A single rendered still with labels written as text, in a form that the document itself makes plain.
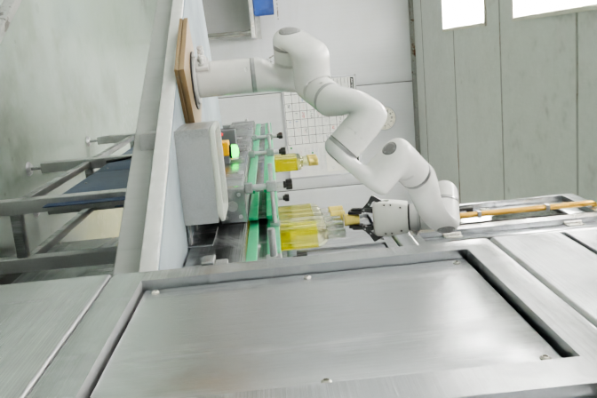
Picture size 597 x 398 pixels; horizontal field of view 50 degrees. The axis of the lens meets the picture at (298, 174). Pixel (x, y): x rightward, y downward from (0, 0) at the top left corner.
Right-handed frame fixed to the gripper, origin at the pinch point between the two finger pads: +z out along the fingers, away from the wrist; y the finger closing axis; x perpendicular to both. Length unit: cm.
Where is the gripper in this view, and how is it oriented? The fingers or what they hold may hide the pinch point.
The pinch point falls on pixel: (355, 218)
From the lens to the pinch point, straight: 184.7
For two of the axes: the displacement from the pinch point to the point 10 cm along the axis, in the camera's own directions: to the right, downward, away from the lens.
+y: -0.8, -9.8, -1.6
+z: -9.7, 0.5, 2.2
